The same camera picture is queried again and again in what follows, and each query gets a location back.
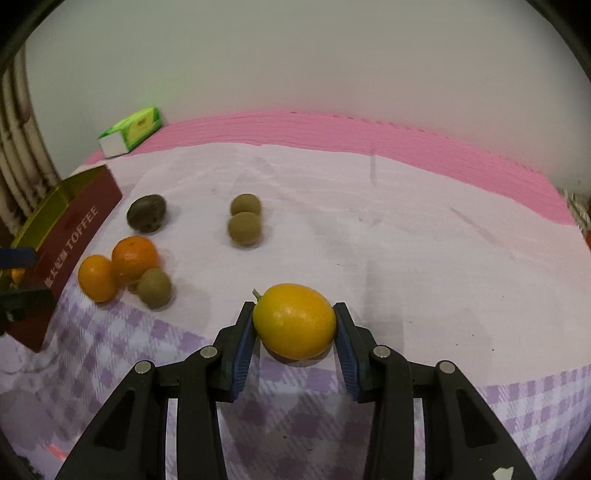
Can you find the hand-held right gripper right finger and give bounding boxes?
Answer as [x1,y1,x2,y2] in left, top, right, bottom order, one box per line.
[332,302,539,480]

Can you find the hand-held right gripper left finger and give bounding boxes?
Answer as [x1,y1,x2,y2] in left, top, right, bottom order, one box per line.
[55,301,258,480]

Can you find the green tissue box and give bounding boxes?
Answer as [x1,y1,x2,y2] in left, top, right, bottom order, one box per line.
[97,106,163,159]

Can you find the dark brown mangosteen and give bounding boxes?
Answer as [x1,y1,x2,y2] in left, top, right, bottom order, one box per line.
[127,194,167,233]

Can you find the silver foil wrapper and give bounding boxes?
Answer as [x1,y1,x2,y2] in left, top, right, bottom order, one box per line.
[561,187,591,232]

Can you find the brown longan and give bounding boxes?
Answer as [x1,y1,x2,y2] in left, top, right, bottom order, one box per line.
[227,212,264,247]
[230,193,262,217]
[137,268,173,309]

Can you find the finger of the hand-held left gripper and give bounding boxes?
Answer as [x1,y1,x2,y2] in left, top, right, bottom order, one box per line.
[0,247,37,269]
[0,285,58,337]

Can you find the dark red tin box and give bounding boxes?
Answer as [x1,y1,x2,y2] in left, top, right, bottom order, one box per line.
[0,165,123,354]

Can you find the yellow orange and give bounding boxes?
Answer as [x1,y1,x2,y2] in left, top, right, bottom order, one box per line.
[252,283,338,361]

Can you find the striped beige curtain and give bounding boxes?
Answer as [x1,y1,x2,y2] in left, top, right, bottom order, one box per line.
[0,51,63,232]

